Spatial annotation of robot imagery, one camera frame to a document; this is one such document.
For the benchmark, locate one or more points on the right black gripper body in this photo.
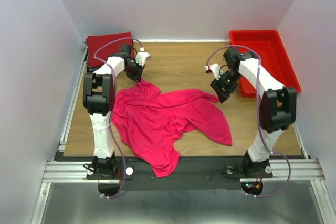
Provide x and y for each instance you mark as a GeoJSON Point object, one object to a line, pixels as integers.
{"type": "Point", "coordinates": [227, 82]}

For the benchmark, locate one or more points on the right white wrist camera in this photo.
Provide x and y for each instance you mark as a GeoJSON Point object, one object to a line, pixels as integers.
{"type": "Point", "coordinates": [215, 69]}

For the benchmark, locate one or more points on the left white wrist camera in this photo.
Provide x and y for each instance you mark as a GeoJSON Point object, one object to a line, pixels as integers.
{"type": "Point", "coordinates": [142, 57]}

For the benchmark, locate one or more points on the aluminium frame rail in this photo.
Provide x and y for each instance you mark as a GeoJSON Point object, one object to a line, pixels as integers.
{"type": "Point", "coordinates": [73, 172]}

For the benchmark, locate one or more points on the pink t shirt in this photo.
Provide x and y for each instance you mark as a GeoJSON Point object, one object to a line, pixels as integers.
{"type": "Point", "coordinates": [149, 122]}

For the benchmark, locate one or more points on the folded dark red shirt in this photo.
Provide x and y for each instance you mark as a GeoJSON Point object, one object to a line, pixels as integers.
{"type": "Point", "coordinates": [96, 42]}

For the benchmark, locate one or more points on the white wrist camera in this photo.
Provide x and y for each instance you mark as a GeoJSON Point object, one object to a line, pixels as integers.
{"type": "Point", "coordinates": [215, 69]}
{"type": "Point", "coordinates": [142, 57]}

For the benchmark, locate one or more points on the red plastic bin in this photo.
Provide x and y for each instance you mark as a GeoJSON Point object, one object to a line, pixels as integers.
{"type": "Point", "coordinates": [274, 58]}

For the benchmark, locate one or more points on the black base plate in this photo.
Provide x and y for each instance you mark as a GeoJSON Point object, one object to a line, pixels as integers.
{"type": "Point", "coordinates": [191, 173]}

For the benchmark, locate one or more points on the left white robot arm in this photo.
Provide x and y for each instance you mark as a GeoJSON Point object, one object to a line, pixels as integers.
{"type": "Point", "coordinates": [99, 95]}

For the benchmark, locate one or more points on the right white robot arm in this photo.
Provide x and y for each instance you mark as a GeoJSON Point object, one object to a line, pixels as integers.
{"type": "Point", "coordinates": [275, 103]}

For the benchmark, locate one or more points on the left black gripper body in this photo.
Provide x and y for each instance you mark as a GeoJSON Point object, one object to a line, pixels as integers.
{"type": "Point", "coordinates": [130, 72]}

